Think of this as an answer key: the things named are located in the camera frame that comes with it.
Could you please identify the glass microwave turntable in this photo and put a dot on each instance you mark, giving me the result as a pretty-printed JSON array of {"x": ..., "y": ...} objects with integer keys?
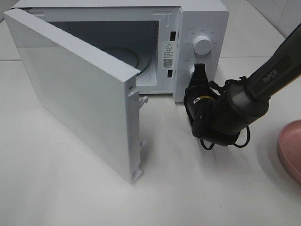
[{"x": 131, "y": 57}]

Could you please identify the white microwave oven body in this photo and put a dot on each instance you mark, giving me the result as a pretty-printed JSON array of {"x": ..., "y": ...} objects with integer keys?
[{"x": 143, "y": 25}]

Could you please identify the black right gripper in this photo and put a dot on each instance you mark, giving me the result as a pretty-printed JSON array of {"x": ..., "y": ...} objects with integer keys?
[{"x": 198, "y": 102}]

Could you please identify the pink round plate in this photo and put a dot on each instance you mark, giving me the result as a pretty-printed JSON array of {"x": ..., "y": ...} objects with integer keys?
[{"x": 289, "y": 149}]

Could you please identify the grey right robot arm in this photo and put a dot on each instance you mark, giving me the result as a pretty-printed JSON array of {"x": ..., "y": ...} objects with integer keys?
[{"x": 222, "y": 115}]

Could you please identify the white warning label sticker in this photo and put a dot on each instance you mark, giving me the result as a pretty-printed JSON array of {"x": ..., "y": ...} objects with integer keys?
[{"x": 167, "y": 54}]

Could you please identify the white microwave door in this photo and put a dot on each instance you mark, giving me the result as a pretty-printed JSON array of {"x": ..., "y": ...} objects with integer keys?
[{"x": 90, "y": 92}]

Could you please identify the upper white power knob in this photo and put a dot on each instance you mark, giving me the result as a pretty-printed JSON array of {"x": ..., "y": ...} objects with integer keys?
[{"x": 202, "y": 44}]

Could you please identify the lower white timer knob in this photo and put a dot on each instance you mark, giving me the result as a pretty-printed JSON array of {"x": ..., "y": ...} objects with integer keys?
[{"x": 191, "y": 71}]

